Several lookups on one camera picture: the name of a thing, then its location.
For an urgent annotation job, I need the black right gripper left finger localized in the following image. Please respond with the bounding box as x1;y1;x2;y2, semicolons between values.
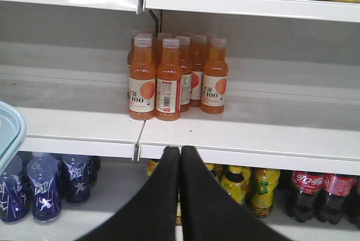
78;146;180;240

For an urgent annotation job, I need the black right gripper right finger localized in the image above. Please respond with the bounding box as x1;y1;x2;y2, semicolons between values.
179;145;289;240

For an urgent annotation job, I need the light blue plastic basket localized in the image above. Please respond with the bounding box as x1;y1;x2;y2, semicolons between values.
1;101;26;173

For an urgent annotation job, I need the yellow iced tea bottle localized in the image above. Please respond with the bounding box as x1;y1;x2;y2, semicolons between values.
220;165;251;206
250;168;281;218

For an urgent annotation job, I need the blue sports drink bottle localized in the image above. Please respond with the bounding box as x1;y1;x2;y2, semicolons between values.
26;152;62;225
1;155;29;223
61;154;90;204

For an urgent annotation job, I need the dark cola bottle red label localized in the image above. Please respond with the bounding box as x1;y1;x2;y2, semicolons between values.
285;171;325;222
316;173;357;225

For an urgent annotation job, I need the orange C100 juice bottle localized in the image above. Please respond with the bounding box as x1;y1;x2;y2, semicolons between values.
155;38;182;121
129;36;156;121
201;38;228;114

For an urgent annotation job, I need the white metal shelving unit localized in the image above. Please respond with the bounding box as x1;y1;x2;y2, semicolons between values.
0;0;360;241

